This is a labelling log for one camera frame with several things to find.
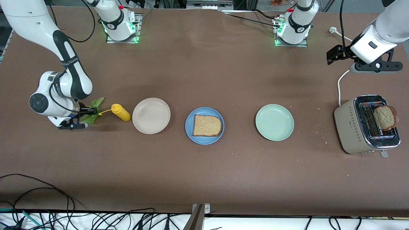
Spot white toaster power cable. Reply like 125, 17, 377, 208
329, 27, 353, 107

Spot dark metal pole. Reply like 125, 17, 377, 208
183, 204, 205, 230

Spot silver table edge bracket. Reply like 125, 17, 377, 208
192, 203, 211, 215

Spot yellow mustard squeeze bottle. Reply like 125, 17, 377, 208
98, 103, 131, 122

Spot brown bread slice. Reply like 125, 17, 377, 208
193, 115, 222, 137
373, 105, 399, 131

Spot green lettuce leaf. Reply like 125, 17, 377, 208
81, 97, 104, 125

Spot beige round plate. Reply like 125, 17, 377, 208
132, 97, 171, 134

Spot black base supply cable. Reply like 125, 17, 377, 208
220, 8, 282, 27

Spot aluminium frame rail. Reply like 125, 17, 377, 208
186, 0, 234, 11
0, 28, 14, 64

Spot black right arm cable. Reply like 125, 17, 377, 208
48, 0, 96, 114

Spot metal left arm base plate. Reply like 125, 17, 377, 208
273, 17, 309, 48

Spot teal cable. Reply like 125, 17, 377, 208
0, 208, 43, 230

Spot black looped cable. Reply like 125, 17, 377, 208
0, 174, 77, 230

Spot tangled black cables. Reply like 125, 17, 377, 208
77, 208, 192, 230
304, 216, 363, 230

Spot blue round plate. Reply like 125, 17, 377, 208
185, 107, 225, 145

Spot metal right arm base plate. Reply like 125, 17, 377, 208
105, 13, 142, 44

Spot beige chrome-topped toaster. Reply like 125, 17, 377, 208
334, 95, 401, 158

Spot pale green round plate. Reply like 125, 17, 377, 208
255, 104, 295, 142

